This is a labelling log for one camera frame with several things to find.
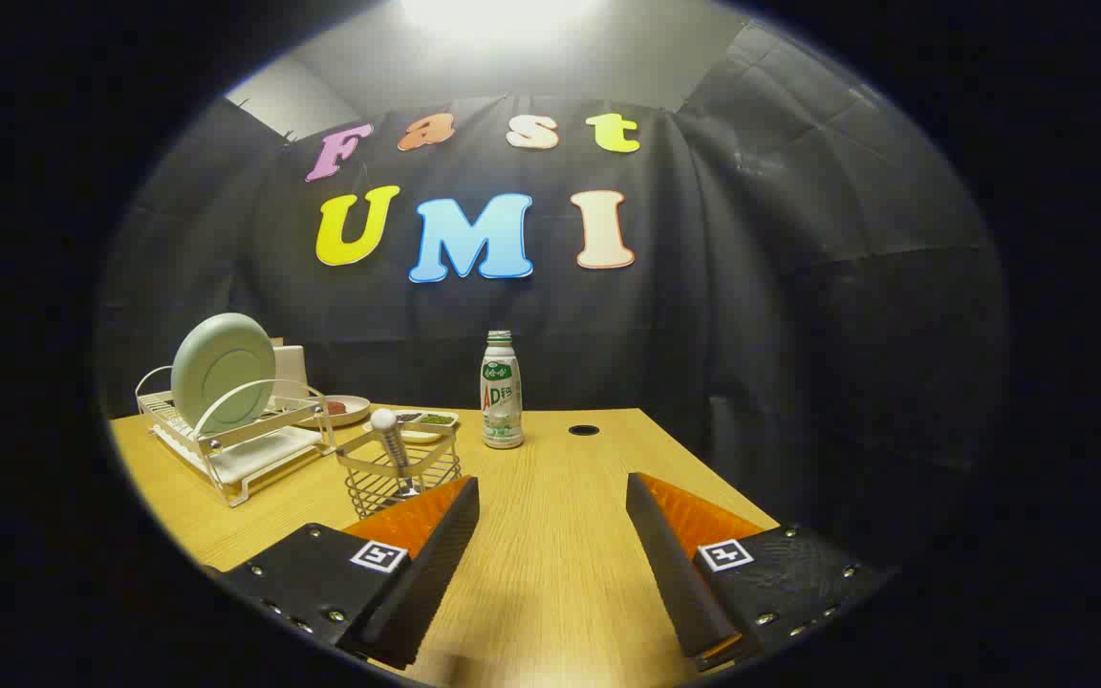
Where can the black backdrop cloth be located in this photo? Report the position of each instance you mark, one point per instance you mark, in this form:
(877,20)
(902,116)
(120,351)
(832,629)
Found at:
(751,287)

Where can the white toaster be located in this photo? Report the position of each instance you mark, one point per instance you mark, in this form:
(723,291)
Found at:
(291,368)

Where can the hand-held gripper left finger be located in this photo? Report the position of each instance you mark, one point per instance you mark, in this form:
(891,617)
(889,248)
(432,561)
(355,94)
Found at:
(436,554)

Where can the white drink bottle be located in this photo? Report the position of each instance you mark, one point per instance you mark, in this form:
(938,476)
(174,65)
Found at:
(502,401)

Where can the white divided bean tray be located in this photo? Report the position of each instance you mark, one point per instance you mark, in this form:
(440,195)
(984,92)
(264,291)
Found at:
(436,427)

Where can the beige round plate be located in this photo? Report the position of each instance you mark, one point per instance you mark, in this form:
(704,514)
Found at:
(355,411)

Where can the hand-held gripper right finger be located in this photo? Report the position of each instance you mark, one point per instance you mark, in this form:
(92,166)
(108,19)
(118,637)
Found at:
(670,564)

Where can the light green plate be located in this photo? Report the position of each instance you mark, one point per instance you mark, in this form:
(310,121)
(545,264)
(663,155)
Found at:
(221,373)

